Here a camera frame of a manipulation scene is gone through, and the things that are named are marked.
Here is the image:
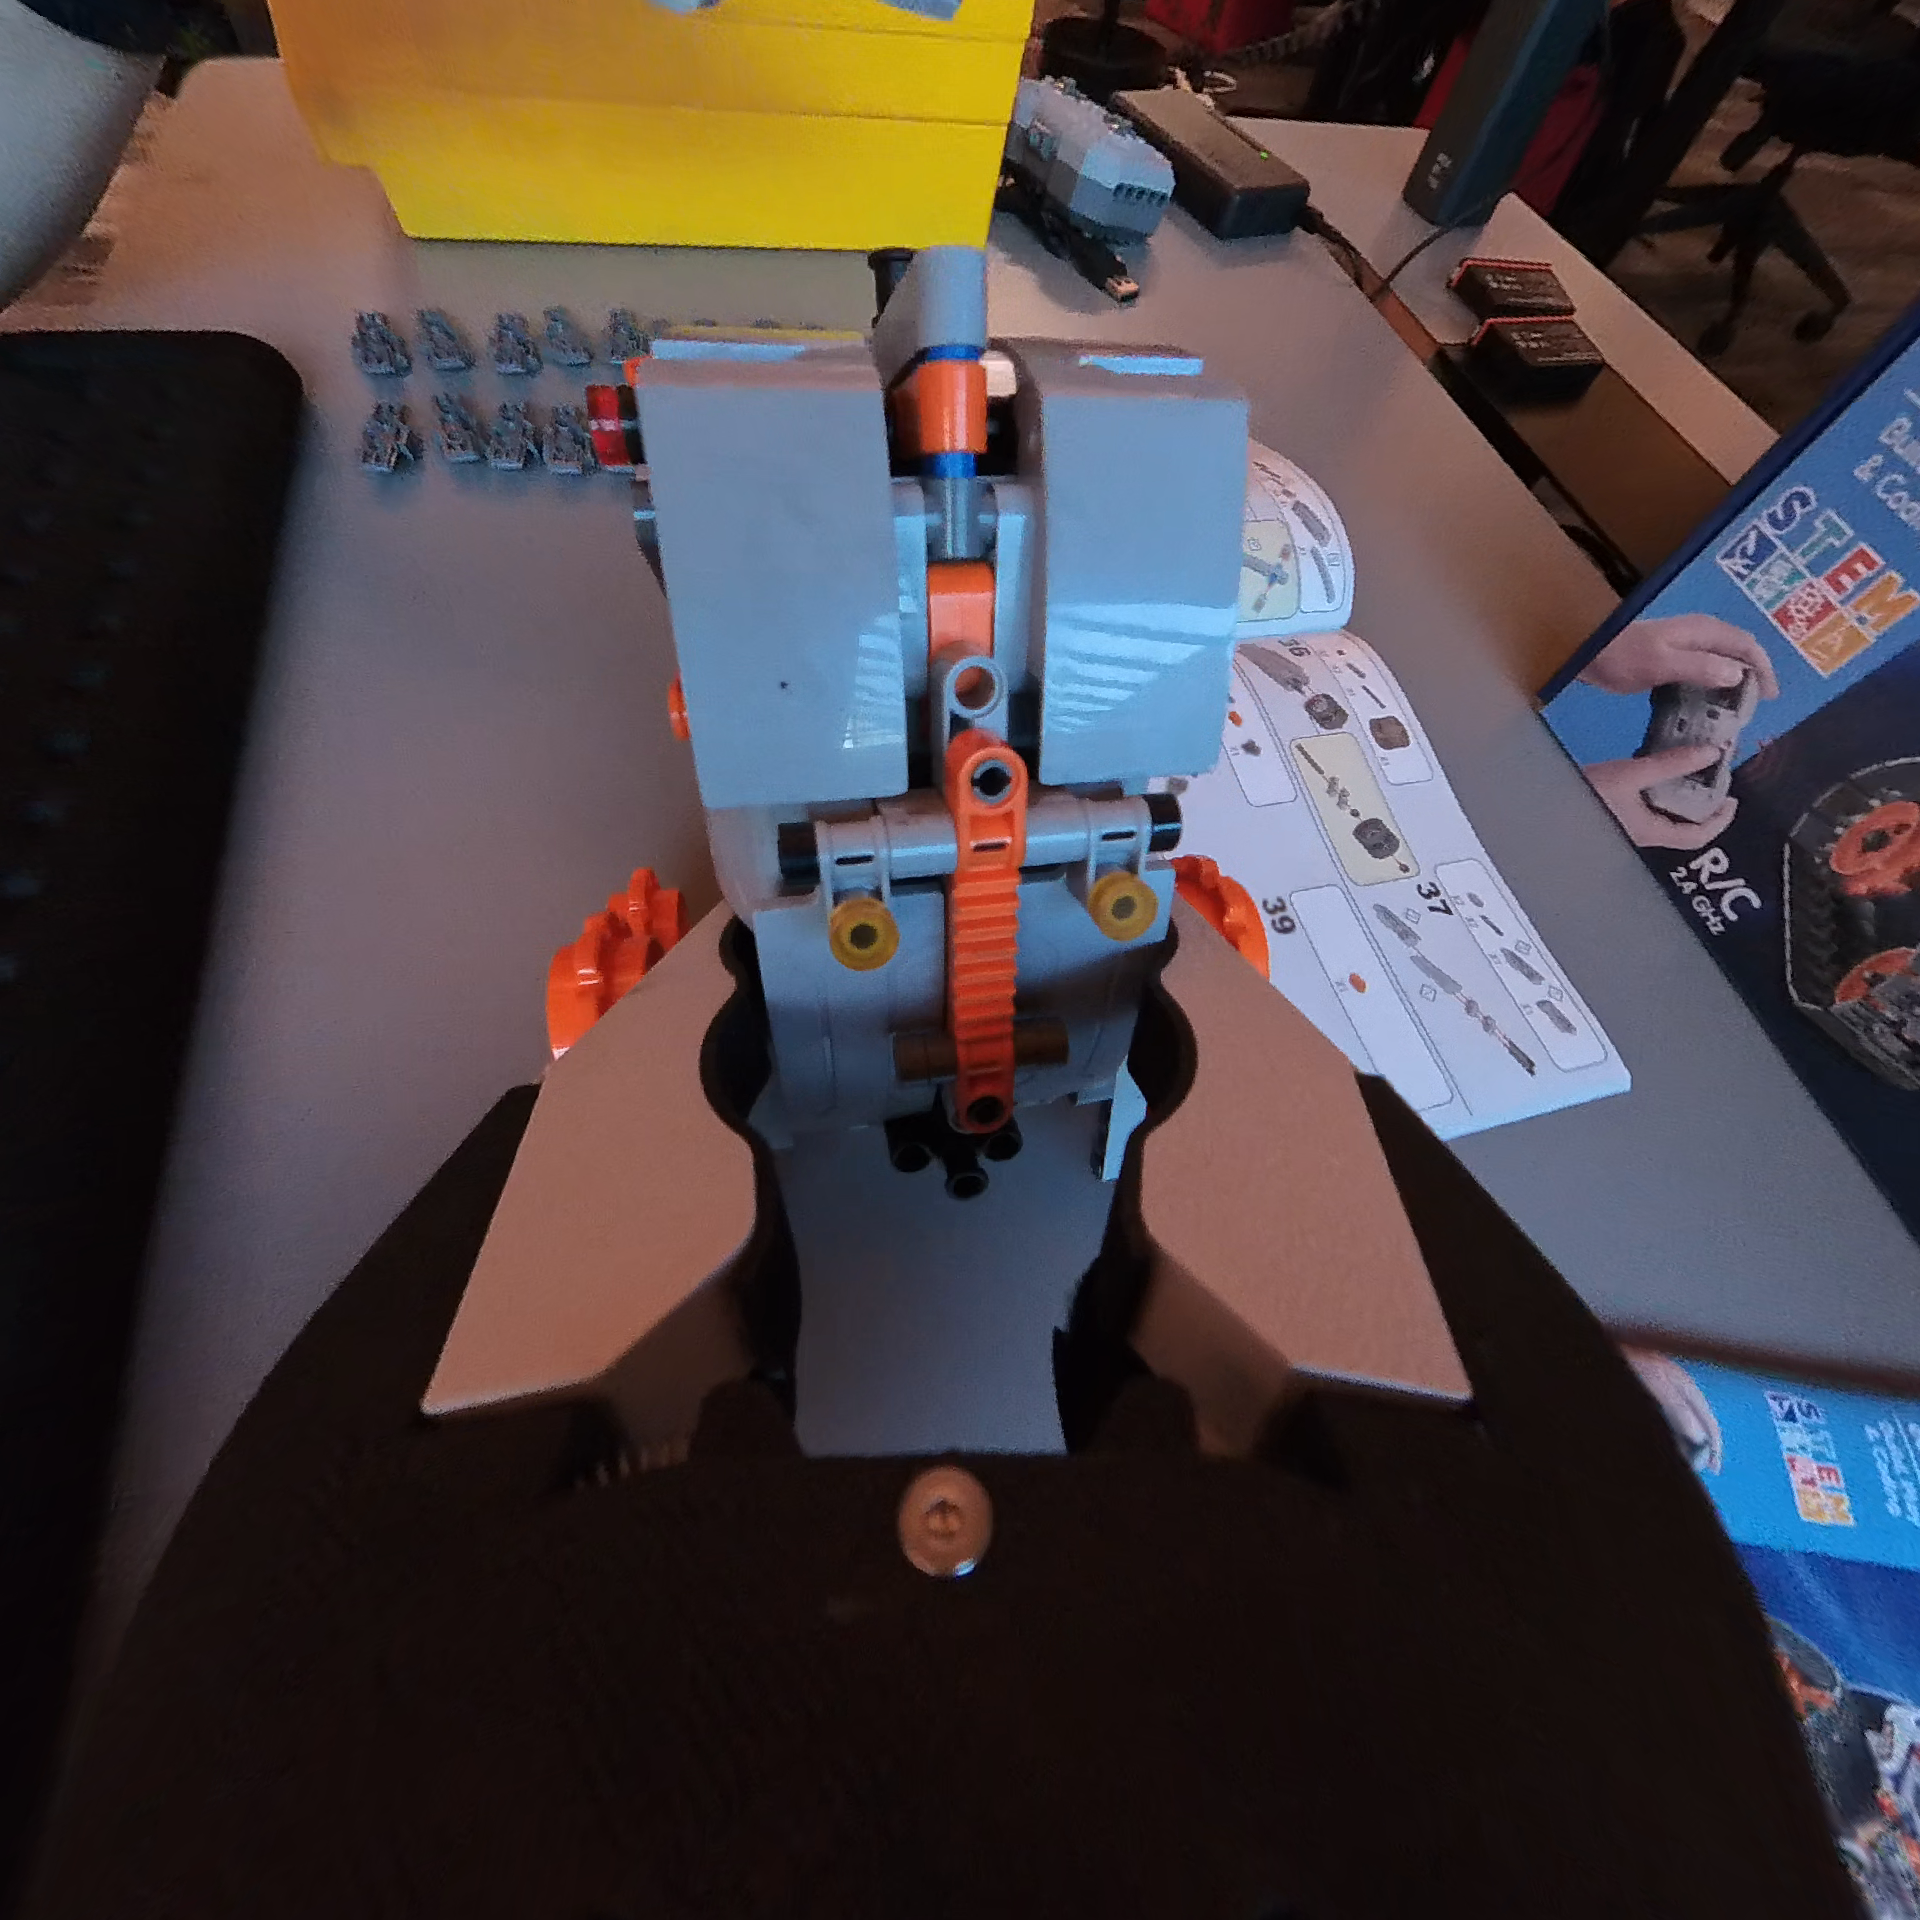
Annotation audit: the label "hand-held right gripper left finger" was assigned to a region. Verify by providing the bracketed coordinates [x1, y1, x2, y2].
[421, 912, 805, 1465]

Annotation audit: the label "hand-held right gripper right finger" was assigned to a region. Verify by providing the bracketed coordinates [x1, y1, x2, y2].
[1062, 892, 1475, 1455]

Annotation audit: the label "grey and orange robot model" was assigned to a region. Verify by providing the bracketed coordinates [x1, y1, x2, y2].
[545, 241, 1273, 1204]

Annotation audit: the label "rows of grey track links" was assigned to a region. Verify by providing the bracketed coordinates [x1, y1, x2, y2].
[350, 304, 650, 482]

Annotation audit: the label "yellow plastic bin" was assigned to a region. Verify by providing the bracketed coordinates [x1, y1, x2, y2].
[268, 0, 1039, 252]

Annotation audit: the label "grey desk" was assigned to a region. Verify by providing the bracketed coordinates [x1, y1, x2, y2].
[0, 56, 1920, 1652]

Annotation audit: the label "printed instruction booklet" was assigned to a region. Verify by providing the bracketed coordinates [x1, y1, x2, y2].
[1155, 433, 1636, 1142]

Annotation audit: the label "black dimpled pad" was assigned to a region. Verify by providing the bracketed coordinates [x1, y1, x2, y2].
[0, 328, 309, 1816]

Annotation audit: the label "blue printed leaflet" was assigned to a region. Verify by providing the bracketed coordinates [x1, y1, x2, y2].
[1623, 1345, 1920, 1920]

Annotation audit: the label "dark blue toy kit box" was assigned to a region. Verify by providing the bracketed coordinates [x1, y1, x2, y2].
[1537, 300, 1920, 1250]

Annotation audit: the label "small black battery pack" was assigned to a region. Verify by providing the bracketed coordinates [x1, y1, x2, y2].
[1444, 255, 1580, 319]
[1475, 316, 1610, 402]

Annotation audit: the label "black box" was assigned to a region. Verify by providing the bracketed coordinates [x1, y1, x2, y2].
[1111, 87, 1316, 245]

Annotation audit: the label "grey power adapter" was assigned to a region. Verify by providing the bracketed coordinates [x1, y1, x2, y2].
[999, 71, 1182, 254]

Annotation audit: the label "black power bank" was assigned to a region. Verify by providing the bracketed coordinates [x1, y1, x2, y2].
[1399, 0, 1610, 231]

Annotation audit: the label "black office chair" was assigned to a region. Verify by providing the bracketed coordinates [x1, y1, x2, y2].
[1605, 0, 1920, 366]

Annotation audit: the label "thin black cable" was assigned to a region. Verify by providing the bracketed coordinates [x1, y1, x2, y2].
[1302, 200, 1490, 349]

